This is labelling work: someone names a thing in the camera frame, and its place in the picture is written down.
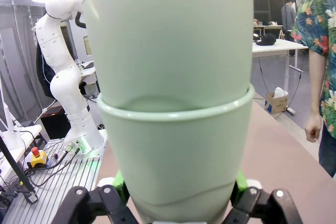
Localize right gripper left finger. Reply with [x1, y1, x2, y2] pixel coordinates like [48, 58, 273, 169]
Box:
[52, 170, 137, 224]

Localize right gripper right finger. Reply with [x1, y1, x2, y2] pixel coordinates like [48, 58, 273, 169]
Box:
[223, 170, 305, 224]

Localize light green plastic cup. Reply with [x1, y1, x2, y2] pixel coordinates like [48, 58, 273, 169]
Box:
[83, 0, 255, 113]
[96, 83, 256, 224]

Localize person's left forearm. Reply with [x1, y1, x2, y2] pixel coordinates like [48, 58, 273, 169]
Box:
[309, 47, 330, 120]

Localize person's left hand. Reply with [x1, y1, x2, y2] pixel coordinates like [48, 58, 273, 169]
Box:
[304, 115, 323, 143]

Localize yellow emergency stop button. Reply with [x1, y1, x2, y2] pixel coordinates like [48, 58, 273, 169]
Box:
[27, 147, 48, 168]

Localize black metal stand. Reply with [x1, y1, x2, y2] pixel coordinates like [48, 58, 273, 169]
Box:
[0, 137, 37, 204]

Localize blue jeans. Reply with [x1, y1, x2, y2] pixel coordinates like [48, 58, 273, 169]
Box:
[318, 124, 336, 179]

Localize black controller box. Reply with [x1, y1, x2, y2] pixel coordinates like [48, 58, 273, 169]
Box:
[40, 105, 71, 141]

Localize white workbench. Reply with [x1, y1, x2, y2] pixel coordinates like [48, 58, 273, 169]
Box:
[0, 124, 43, 183]

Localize cardboard box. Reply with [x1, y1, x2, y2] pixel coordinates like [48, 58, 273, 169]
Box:
[265, 91, 289, 115]

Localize white metal stand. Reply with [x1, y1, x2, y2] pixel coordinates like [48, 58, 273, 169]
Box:
[0, 71, 26, 156]

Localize crumpled white paper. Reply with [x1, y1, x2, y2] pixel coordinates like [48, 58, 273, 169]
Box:
[274, 87, 289, 98]

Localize dark hanging jacket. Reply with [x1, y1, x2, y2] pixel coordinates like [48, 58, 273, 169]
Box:
[36, 42, 60, 101]

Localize white table with grey leg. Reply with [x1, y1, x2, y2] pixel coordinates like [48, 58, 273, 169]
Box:
[251, 38, 309, 104]

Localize black bag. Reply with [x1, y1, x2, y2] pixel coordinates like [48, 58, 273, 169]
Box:
[256, 34, 277, 47]

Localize bystander in checked shirt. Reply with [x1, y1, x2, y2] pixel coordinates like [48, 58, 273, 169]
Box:
[281, 0, 297, 41]

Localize person in floral shirt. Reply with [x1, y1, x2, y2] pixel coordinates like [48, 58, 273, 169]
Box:
[290, 0, 336, 146]

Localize slatted aluminium base plate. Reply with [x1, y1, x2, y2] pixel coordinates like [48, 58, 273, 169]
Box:
[0, 129, 108, 224]

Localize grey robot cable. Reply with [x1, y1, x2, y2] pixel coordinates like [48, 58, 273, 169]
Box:
[25, 142, 76, 177]
[28, 145, 83, 187]

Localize black corrugated cable hose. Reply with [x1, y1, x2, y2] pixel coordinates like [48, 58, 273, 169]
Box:
[75, 10, 87, 29]

